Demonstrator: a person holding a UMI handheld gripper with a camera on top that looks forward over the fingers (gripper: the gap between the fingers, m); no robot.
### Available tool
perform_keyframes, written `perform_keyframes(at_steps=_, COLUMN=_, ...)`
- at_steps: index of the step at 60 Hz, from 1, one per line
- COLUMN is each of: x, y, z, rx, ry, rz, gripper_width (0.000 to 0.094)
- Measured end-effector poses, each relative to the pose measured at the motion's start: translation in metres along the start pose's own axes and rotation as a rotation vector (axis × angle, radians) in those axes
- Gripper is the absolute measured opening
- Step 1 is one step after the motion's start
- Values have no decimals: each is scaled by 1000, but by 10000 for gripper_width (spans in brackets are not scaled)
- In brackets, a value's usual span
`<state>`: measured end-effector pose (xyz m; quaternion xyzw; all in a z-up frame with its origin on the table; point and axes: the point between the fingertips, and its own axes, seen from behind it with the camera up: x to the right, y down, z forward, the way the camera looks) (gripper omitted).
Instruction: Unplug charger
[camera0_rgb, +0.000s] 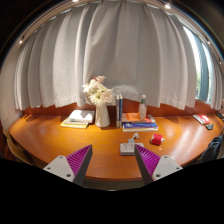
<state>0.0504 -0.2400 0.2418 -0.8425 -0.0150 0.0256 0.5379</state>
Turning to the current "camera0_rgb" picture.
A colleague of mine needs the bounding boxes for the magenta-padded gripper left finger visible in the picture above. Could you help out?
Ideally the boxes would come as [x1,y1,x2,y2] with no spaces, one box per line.
[42,143,94,187]

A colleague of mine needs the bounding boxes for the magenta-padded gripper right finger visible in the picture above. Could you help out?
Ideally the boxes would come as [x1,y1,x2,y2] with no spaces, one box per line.
[133,143,184,186]

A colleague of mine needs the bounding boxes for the red and white charger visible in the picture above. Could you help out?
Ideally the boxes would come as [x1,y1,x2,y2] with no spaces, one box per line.
[149,133,166,146]

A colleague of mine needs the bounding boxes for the white power strip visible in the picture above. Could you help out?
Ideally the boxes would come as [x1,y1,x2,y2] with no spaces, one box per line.
[119,142,145,157]

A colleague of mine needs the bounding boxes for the yellow book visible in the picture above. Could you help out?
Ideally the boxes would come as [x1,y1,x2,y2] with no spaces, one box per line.
[59,119,90,130]

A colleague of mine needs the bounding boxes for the cream flat book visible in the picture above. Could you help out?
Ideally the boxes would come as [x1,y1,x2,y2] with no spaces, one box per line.
[122,127,160,133]

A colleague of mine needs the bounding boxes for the blue flat book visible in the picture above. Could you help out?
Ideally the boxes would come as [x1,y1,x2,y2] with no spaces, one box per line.
[122,121,159,130]

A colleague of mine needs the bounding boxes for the dark garment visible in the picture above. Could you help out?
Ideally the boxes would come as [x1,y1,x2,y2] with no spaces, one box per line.
[199,132,224,164]

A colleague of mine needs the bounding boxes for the white book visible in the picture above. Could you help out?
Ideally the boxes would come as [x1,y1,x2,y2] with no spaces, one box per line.
[68,109,96,125]

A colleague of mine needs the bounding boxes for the orange flat book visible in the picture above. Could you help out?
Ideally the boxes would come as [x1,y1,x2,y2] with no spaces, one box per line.
[121,112,156,124]

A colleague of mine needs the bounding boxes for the red booklet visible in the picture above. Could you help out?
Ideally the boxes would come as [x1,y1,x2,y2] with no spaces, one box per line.
[192,113,212,126]

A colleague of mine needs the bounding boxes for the clear bottle with green cap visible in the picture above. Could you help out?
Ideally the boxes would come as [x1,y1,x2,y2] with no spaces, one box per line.
[138,94,148,121]

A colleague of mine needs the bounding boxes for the white ceramic vase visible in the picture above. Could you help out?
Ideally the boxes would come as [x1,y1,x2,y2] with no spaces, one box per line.
[94,102,111,129]

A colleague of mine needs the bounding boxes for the blue upright book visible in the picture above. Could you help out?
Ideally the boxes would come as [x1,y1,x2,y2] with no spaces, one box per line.
[118,93,124,128]

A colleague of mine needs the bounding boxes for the white flower bouquet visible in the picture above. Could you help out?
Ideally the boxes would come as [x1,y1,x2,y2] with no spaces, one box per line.
[82,75,114,108]

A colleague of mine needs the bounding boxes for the window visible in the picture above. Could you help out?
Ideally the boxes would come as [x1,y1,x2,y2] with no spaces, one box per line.
[183,26,213,103]

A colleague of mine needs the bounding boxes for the white curtain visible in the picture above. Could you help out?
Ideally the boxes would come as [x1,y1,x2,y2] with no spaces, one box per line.
[13,0,224,112]

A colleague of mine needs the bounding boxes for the ceiling lights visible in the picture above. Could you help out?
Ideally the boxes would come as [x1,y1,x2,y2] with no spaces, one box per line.
[16,0,212,46]

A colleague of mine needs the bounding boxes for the white power strip cable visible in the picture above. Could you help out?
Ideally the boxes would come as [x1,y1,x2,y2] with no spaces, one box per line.
[129,132,140,144]

